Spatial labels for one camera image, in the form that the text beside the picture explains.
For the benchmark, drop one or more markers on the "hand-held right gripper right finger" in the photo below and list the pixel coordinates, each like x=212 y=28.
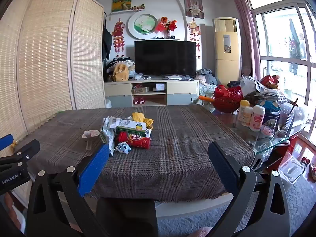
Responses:
x=222 y=165

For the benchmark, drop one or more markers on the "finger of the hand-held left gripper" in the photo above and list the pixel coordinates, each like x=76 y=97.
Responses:
x=24 y=150
x=6 y=141

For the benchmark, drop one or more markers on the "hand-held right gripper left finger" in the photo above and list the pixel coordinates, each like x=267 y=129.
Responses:
x=95 y=167

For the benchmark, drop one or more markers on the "blue white wrapper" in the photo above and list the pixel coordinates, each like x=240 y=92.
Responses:
x=123 y=148

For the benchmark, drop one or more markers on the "white packet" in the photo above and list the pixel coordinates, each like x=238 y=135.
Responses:
x=107 y=133

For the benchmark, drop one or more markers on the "red snack packet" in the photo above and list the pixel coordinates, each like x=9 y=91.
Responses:
x=138 y=142

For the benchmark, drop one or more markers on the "green white carton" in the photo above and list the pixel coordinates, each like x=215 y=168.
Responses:
x=130 y=128

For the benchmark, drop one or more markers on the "dark trash bin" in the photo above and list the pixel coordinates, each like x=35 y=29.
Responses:
x=128 y=217

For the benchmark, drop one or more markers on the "yellow wrapper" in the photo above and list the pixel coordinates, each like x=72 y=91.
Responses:
x=138 y=117

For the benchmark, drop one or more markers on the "small yellow object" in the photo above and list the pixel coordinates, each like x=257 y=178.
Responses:
x=15 y=143

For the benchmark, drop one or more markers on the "white bottle yellow label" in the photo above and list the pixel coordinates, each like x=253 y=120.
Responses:
x=246 y=118

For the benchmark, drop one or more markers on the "brown plaid tablecloth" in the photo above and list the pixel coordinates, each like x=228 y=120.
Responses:
x=172 y=140

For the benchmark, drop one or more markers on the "white bottle pink label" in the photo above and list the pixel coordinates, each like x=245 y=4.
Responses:
x=256 y=118

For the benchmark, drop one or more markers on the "white bottle yellow cap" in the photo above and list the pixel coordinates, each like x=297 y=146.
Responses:
x=243 y=108

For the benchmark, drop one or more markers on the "red plastic basket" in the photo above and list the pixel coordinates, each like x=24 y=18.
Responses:
x=227 y=98

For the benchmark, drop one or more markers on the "clear plastic container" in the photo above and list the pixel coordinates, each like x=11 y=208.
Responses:
x=291 y=169

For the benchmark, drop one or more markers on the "person's knee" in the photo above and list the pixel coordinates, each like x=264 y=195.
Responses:
x=201 y=232

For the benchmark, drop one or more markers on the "blue round tin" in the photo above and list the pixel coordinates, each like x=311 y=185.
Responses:
x=271 y=114

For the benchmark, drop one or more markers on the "floral cloth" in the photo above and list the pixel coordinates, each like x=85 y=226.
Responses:
x=207 y=91

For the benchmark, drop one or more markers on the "clear glass cup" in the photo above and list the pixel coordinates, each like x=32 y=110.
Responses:
x=286 y=122

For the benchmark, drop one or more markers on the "beige grey television cabinet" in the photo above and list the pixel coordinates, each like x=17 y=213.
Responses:
x=118 y=88

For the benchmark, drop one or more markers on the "folded dark jeans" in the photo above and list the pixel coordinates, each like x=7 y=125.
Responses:
x=234 y=83

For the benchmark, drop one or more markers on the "red slippers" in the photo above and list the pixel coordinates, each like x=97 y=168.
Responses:
x=305 y=161

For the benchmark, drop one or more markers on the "white plastic bag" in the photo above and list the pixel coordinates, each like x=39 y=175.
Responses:
x=248 y=85

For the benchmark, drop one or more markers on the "cardboard box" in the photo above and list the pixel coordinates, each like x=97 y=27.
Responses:
x=140 y=90

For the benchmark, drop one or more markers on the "grey clothes heap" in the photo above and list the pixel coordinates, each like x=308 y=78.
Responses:
x=207 y=75

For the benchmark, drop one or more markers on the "brown stick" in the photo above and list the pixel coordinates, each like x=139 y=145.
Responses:
x=293 y=106

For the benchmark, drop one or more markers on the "bamboo folding screen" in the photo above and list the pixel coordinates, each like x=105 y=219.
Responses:
x=49 y=54

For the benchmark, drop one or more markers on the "red snack packets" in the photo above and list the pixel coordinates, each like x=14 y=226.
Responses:
x=269 y=80

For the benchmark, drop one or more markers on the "yellow backpack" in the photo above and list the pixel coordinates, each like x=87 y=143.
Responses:
x=121 y=73

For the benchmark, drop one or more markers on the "yellow floor air conditioner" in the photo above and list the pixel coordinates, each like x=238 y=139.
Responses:
x=227 y=66

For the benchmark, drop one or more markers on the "white framed window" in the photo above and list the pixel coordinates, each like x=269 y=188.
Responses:
x=284 y=60

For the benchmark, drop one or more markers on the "black television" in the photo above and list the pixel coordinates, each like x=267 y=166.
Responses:
x=165 y=56

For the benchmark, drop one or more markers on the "black hanging coat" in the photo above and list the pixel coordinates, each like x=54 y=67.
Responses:
x=107 y=42

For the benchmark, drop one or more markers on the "red fish hanging ornament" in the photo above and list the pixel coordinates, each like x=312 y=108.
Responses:
x=118 y=33

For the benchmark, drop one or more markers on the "red doll hanging ornament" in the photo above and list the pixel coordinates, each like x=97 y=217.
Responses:
x=193 y=29

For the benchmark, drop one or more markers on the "pink curtain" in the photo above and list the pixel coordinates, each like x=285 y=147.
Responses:
x=244 y=17

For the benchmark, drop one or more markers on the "red flower decoration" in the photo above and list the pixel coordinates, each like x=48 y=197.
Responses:
x=167 y=24

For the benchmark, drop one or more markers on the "row of small figurines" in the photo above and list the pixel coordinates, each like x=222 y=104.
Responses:
x=137 y=8

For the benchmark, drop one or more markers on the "landscape painting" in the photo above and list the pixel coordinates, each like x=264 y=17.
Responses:
x=121 y=3

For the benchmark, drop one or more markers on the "round white wall art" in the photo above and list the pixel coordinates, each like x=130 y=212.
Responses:
x=143 y=26

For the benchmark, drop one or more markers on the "brown ornament wall picture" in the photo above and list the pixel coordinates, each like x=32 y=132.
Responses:
x=193 y=6

